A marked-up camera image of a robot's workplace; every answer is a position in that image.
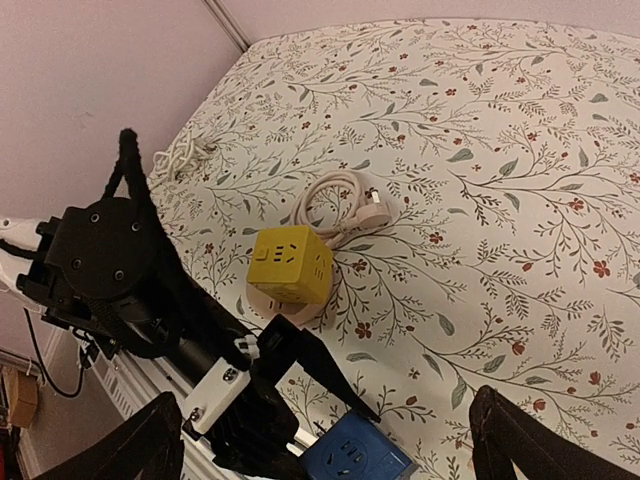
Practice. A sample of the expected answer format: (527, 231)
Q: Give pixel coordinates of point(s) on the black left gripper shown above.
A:
(253, 436)

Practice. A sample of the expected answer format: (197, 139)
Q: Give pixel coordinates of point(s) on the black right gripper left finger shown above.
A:
(146, 446)

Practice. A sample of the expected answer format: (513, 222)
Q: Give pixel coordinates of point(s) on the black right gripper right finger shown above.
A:
(506, 439)

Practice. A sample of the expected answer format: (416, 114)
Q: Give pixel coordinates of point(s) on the pink round power strip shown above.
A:
(301, 315)

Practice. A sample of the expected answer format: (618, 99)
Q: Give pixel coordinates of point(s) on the yellow cube socket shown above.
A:
(291, 265)

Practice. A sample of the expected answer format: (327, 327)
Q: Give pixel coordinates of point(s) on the blue cube socket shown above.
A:
(355, 449)

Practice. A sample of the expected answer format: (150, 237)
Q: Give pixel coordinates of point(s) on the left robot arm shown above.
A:
(110, 270)

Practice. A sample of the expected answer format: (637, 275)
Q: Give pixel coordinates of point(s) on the floral patterned table mat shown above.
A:
(508, 156)

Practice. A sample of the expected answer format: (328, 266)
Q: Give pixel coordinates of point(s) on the aluminium front rail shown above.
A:
(132, 383)

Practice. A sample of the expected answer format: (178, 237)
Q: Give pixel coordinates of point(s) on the left aluminium corner post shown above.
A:
(228, 23)

